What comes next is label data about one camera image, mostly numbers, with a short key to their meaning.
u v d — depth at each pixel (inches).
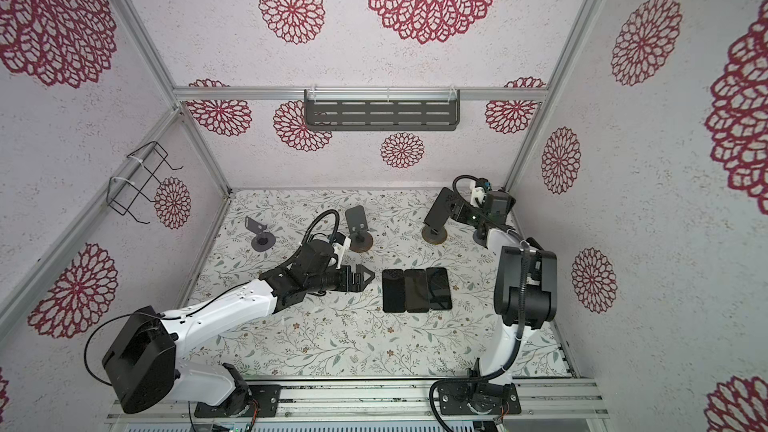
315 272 25.3
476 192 34.5
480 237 29.3
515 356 22.2
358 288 28.1
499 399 26.5
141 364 16.2
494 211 30.2
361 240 39.7
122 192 28.6
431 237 41.6
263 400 28.8
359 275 28.5
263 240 40.9
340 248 29.3
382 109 37.8
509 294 20.3
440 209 40.0
